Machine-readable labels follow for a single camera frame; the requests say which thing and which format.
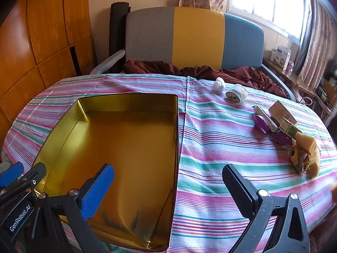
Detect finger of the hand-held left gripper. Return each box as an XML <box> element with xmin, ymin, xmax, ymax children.
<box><xmin>0</xmin><ymin>163</ymin><xmax>47</xmax><ymax>211</ymax></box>
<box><xmin>0</xmin><ymin>162</ymin><xmax>24</xmax><ymax>189</ymax></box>

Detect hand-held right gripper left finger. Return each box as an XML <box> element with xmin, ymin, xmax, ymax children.
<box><xmin>37</xmin><ymin>163</ymin><xmax>115</xmax><ymax>253</ymax></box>

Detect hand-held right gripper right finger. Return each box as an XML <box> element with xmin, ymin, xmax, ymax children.
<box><xmin>222</xmin><ymin>164</ymin><xmax>312</xmax><ymax>253</ymax></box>

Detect gold tin box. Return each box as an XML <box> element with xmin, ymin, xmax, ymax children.
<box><xmin>33</xmin><ymin>93</ymin><xmax>179</xmax><ymax>252</ymax></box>

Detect cream cloth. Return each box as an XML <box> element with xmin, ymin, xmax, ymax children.
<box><xmin>296</xmin><ymin>133</ymin><xmax>322</xmax><ymax>176</ymax></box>

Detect beige grey sock roll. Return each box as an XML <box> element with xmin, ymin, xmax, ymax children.
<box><xmin>226</xmin><ymin>84</ymin><xmax>248</xmax><ymax>103</ymax></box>

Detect white sock roll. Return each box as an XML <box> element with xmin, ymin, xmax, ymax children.
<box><xmin>213</xmin><ymin>77</ymin><xmax>225</xmax><ymax>93</ymax></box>

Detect striped bedsheet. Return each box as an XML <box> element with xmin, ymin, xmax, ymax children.
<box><xmin>1</xmin><ymin>73</ymin><xmax>337</xmax><ymax>253</ymax></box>

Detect purple packet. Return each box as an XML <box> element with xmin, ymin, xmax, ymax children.
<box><xmin>253</xmin><ymin>113</ymin><xmax>270</xmax><ymax>133</ymax></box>
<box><xmin>271</xmin><ymin>131</ymin><xmax>293</xmax><ymax>146</ymax></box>

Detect purple wrapper packets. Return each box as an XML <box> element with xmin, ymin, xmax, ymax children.
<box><xmin>251</xmin><ymin>105</ymin><xmax>279</xmax><ymax>132</ymax></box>

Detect brown cardboard box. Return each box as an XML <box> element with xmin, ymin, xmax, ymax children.
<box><xmin>269</xmin><ymin>101</ymin><xmax>297</xmax><ymax>124</ymax></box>

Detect maroon duvet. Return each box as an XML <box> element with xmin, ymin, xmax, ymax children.
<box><xmin>123</xmin><ymin>59</ymin><xmax>287</xmax><ymax>98</ymax></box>

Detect wooden desk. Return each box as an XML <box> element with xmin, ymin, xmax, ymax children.
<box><xmin>263</xmin><ymin>58</ymin><xmax>337</xmax><ymax>116</ymax></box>

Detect cluttered side shelf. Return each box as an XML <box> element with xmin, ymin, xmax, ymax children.
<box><xmin>314</xmin><ymin>70</ymin><xmax>337</xmax><ymax>123</ymax></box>

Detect white appliance box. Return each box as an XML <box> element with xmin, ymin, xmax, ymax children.
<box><xmin>271</xmin><ymin>45</ymin><xmax>291</xmax><ymax>70</ymax></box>

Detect wooden wardrobe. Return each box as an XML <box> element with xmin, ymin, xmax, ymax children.
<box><xmin>0</xmin><ymin>0</ymin><xmax>96</xmax><ymax>143</ymax></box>

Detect grey yellow blue headboard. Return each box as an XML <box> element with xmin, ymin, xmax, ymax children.
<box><xmin>125</xmin><ymin>6</ymin><xmax>264</xmax><ymax>70</ymax></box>

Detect black rolled mat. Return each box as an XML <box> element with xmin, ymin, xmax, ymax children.
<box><xmin>109</xmin><ymin>2</ymin><xmax>131</xmax><ymax>66</ymax></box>

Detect window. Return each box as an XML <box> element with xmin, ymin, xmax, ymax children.
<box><xmin>228</xmin><ymin>0</ymin><xmax>311</xmax><ymax>41</ymax></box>

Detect dark wardrobe handle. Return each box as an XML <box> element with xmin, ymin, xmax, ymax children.
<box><xmin>71</xmin><ymin>46</ymin><xmax>81</xmax><ymax>76</ymax></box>

